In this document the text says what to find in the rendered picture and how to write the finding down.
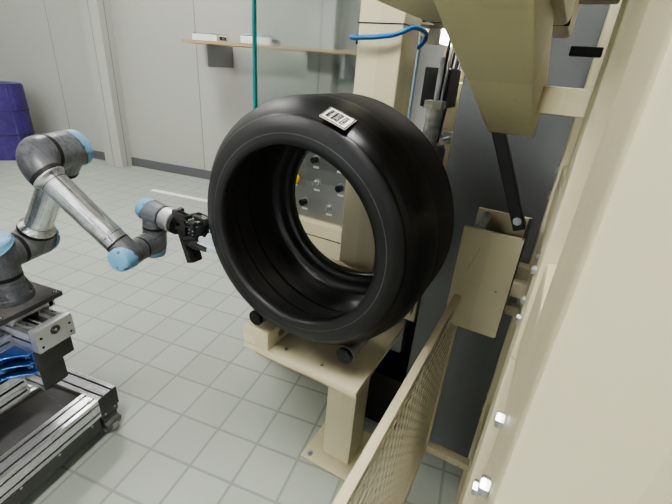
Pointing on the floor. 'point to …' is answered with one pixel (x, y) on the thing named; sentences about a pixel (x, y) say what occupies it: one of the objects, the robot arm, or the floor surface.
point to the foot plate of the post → (331, 456)
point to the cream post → (338, 424)
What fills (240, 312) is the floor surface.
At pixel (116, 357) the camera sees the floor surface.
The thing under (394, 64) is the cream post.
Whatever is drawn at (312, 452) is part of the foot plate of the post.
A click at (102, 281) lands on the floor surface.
